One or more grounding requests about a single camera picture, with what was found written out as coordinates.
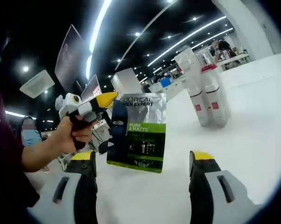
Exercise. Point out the long ceiling light strip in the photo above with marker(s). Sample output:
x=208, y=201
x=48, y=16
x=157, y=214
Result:
x=98, y=25

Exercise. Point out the dark hanging banner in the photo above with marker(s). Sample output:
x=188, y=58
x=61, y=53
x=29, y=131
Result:
x=69, y=60

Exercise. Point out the ceiling air conditioner unit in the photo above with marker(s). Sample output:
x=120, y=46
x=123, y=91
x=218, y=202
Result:
x=36, y=84

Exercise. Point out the blue box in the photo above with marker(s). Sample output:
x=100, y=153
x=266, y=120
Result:
x=166, y=83

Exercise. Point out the red-collared white skincare bottle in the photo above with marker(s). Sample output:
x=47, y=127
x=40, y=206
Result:
x=209, y=69

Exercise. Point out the white square pillar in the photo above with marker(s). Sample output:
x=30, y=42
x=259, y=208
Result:
x=126, y=81
x=247, y=28

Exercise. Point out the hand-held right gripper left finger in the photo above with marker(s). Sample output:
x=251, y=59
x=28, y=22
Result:
x=84, y=200

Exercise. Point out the white skincare tube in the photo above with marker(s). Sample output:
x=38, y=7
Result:
x=186, y=65

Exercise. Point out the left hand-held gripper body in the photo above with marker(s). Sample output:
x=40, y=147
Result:
x=65, y=109

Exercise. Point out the green black skincare sachet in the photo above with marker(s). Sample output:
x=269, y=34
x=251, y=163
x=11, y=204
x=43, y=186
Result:
x=140, y=130

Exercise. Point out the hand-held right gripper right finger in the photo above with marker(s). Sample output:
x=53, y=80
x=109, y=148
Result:
x=201, y=200

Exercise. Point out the person's left hand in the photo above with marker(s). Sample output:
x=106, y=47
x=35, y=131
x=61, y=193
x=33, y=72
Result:
x=64, y=135

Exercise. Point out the large display screen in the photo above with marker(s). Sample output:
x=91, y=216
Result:
x=93, y=85

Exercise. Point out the person's maroon shirt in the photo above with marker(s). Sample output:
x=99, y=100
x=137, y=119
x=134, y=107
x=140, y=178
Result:
x=5, y=151

